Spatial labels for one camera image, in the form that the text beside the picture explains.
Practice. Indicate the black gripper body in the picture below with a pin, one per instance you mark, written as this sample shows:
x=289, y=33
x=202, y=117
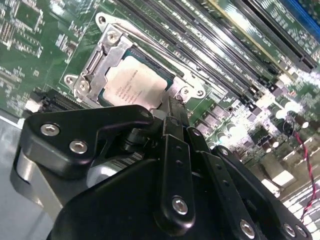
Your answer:
x=120, y=207

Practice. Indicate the silver CPU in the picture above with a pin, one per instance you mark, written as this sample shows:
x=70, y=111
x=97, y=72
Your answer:
x=132, y=82

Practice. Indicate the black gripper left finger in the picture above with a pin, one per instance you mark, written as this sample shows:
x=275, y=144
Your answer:
x=75, y=125

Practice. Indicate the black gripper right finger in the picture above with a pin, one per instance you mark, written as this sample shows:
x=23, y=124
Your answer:
x=233, y=200

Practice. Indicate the metal socket cover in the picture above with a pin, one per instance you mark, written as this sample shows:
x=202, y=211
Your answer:
x=103, y=70

